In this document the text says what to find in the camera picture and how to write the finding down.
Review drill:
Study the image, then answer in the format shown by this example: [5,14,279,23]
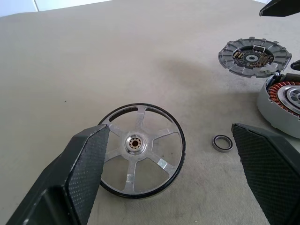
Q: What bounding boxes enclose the silver spoked rotor wheel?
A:
[96,102,186,201]

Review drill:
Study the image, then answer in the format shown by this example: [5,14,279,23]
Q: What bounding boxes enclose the grey motor stator housing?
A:
[256,72,300,137]

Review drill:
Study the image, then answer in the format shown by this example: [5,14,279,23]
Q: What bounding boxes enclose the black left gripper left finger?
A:
[4,123,110,225]

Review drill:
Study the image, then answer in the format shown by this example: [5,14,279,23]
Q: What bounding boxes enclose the small steel bearing ring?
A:
[212,134,234,153]

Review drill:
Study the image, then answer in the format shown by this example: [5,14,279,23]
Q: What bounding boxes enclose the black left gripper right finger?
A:
[231,122,300,225]

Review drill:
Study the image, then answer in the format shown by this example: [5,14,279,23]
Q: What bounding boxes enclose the round grey circuit board cover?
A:
[217,37,293,78]

